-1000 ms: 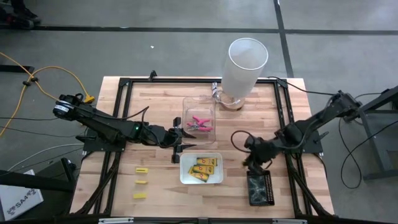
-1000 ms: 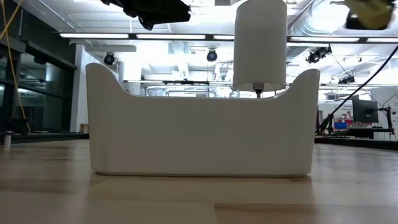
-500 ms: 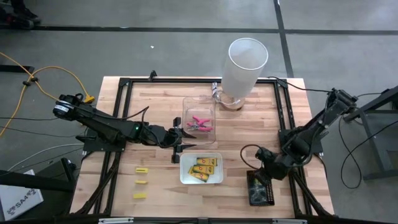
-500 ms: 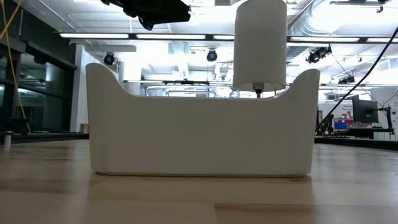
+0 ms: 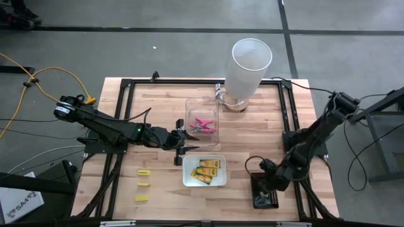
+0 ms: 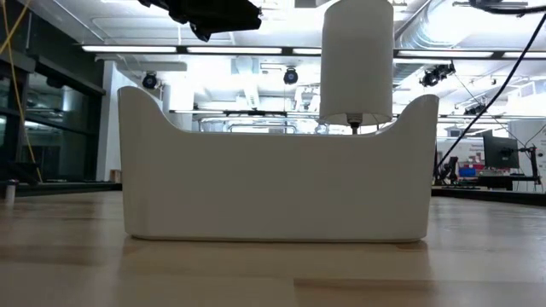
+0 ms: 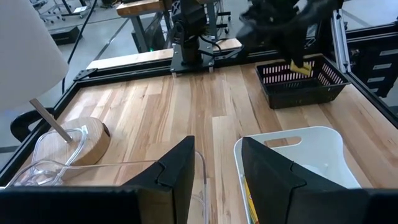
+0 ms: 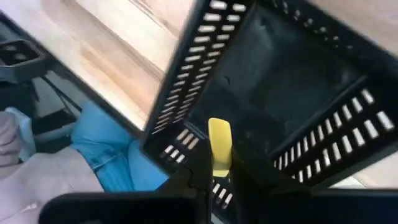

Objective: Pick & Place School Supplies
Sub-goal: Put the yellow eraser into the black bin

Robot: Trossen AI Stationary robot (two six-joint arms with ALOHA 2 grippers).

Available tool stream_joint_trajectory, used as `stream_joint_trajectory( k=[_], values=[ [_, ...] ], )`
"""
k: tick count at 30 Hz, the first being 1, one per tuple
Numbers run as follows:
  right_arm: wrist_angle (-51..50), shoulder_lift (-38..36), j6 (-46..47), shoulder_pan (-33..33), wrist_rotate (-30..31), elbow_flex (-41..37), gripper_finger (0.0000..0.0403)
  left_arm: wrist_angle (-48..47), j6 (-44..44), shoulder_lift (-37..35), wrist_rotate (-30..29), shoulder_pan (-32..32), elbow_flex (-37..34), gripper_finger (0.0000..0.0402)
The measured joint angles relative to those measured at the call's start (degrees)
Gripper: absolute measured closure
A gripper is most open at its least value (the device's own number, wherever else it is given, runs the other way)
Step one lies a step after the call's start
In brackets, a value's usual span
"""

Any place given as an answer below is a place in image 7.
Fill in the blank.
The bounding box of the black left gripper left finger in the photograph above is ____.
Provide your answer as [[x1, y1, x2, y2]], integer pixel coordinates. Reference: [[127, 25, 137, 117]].
[[0, 136, 196, 224]]

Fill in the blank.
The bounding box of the yellow rectangular eraser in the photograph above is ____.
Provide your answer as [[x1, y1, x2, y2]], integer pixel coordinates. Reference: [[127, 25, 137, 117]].
[[289, 60, 313, 77]]

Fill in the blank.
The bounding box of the white shade wooden base lamp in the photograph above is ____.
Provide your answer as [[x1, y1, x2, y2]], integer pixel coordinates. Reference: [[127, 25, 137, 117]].
[[0, 0, 111, 167]]

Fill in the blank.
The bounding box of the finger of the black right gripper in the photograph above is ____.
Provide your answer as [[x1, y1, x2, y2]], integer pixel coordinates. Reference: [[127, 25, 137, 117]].
[[278, 43, 298, 66], [294, 34, 313, 67]]

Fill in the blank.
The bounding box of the black floor cable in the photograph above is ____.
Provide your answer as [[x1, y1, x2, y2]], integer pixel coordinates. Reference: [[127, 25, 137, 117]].
[[61, 0, 98, 94]]

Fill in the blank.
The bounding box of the wooden top background table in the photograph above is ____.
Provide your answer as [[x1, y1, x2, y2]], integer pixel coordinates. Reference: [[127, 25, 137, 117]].
[[116, 0, 175, 54]]

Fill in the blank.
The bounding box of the silver aluminium post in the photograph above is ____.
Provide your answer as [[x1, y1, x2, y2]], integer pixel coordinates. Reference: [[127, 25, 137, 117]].
[[330, 8, 353, 74]]

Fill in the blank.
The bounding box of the black drawer cabinet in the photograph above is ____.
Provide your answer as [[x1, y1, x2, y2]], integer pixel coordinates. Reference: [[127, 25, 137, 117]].
[[345, 21, 398, 99]]

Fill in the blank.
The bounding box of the grey office chair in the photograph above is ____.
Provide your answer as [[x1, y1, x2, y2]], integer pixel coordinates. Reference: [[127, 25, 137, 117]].
[[29, 0, 68, 25]]

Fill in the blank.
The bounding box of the white plastic storage bin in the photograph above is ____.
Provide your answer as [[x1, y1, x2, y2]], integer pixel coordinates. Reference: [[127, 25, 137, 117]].
[[233, 126, 362, 224]]

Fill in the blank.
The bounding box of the black slotted plastic basket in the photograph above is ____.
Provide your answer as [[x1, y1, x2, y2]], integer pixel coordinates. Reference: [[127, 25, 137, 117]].
[[254, 54, 352, 110]]

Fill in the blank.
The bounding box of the black aluminium table frame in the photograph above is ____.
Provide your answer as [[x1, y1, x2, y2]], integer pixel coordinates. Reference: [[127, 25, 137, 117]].
[[0, 18, 398, 187]]

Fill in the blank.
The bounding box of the black box on floor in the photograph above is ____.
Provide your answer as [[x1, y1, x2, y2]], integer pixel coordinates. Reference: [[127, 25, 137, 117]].
[[49, 24, 84, 46]]

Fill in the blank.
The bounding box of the clear plastic tray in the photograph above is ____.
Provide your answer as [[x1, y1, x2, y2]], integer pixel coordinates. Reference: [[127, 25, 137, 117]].
[[4, 151, 208, 224]]

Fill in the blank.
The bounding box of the yellow crayon box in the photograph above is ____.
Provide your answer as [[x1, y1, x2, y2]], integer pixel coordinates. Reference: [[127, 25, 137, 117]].
[[243, 177, 259, 224]]

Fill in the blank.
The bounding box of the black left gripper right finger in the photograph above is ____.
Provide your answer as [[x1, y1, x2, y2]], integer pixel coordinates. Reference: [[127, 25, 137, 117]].
[[242, 136, 398, 224]]

